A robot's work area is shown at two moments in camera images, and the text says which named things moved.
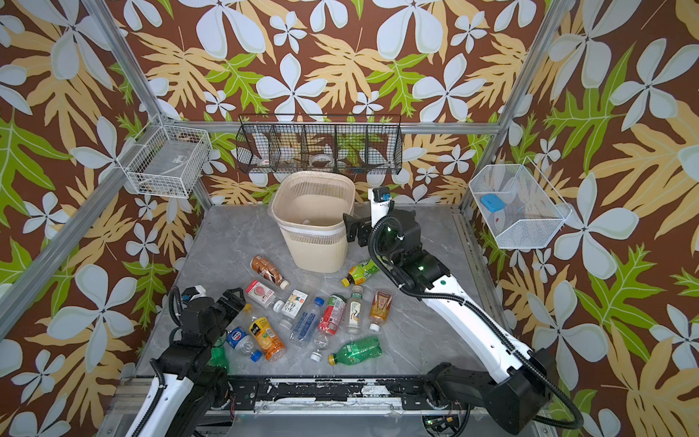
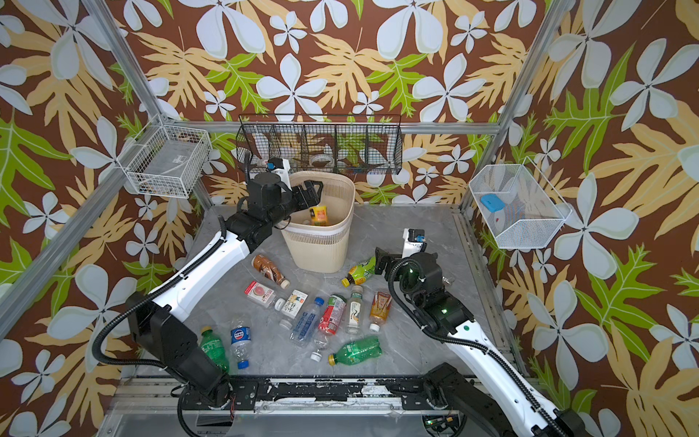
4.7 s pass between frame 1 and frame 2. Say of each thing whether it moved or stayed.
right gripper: moved
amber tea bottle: stayed
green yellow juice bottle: stayed
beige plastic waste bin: stayed
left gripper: moved
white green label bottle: stayed
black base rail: stayed
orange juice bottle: moved
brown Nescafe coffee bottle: stayed
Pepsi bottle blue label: moved
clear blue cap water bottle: stayed
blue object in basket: stayed
